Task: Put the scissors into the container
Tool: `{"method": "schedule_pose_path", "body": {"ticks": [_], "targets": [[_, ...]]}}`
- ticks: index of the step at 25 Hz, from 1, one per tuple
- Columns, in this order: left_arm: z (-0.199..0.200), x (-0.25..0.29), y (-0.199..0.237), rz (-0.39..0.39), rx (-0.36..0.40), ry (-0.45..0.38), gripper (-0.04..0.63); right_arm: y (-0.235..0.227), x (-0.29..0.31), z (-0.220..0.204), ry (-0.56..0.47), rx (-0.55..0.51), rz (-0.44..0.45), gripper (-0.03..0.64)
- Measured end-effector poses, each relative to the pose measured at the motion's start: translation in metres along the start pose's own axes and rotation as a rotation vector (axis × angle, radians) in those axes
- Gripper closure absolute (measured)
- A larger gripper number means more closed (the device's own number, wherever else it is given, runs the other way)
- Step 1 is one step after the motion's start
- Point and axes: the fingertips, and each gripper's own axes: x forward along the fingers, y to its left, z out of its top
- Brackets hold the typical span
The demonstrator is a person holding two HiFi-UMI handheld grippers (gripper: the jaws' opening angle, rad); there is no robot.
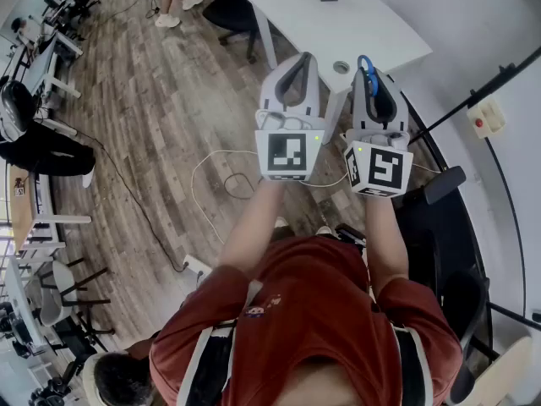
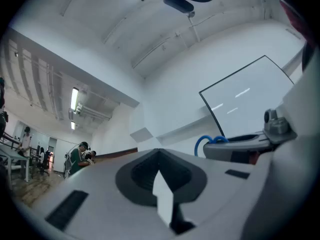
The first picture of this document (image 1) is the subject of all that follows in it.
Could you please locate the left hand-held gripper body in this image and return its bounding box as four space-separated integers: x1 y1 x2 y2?
254 107 328 183

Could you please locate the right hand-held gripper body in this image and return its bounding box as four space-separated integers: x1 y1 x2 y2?
341 126 415 200

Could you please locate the person's right forearm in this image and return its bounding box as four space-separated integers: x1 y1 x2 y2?
363 192 410 299

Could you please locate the person's left forearm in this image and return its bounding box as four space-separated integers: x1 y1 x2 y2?
219 178 292 270

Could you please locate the white table leg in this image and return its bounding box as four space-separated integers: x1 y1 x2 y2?
255 10 279 71

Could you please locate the black pole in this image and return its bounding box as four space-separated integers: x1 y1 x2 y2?
407 63 517 144

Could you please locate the black waist device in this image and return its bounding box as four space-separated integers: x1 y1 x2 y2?
335 222 367 249

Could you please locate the black office chair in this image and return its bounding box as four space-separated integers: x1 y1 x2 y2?
198 0 276 63
392 165 494 406

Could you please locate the white power strip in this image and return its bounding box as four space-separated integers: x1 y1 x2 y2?
183 254 213 277

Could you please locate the person's red shirt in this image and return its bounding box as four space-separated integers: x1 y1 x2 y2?
148 235 464 406

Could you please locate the white desk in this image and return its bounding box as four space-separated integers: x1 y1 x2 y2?
20 175 92 261
8 31 84 101

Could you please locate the white chair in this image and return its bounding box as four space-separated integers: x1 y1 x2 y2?
40 260 112 328

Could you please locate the black floor cable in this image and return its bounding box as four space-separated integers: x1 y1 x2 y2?
37 118 187 273

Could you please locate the black white-edged shoulder strap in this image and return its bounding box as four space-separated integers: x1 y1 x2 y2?
177 323 236 406
392 326 434 406

